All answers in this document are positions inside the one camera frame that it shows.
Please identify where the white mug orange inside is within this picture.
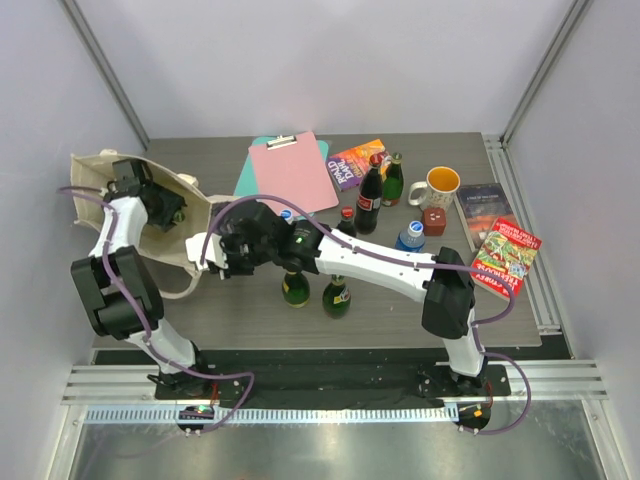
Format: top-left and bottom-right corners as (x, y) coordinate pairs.
(408, 166), (461, 211)

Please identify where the slotted cable duct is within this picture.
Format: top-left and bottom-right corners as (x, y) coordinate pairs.
(85, 404), (459, 425)

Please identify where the canvas tote bag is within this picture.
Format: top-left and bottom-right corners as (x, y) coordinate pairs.
(70, 149), (235, 300)

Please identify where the dark purple book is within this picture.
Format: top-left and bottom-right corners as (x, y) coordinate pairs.
(455, 183), (517, 252)

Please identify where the Coca-Cola glass bottle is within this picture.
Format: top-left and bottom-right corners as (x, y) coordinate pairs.
(354, 152), (384, 235)
(337, 206), (357, 238)

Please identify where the Roald Dahl book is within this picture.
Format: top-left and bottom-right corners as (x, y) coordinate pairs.
(325, 139), (392, 192)

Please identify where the pink clipboard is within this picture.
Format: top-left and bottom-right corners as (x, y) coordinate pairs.
(248, 130), (340, 217)

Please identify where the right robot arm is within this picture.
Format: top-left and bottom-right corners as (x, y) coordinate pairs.
(202, 195), (488, 395)

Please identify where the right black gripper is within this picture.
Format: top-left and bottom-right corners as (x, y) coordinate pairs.
(209, 237), (275, 282)

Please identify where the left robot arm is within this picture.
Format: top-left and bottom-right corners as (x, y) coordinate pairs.
(62, 150), (213, 399)

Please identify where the red Treehouse book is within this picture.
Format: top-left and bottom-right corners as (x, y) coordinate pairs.
(471, 217), (542, 301)

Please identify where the Pocari Sweat plastic bottle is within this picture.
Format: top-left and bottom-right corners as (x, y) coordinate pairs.
(280, 209), (295, 224)

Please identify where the brown red cube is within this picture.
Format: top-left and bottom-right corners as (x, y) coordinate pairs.
(421, 207), (447, 237)

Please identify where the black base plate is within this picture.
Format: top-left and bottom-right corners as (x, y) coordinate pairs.
(94, 348), (511, 408)

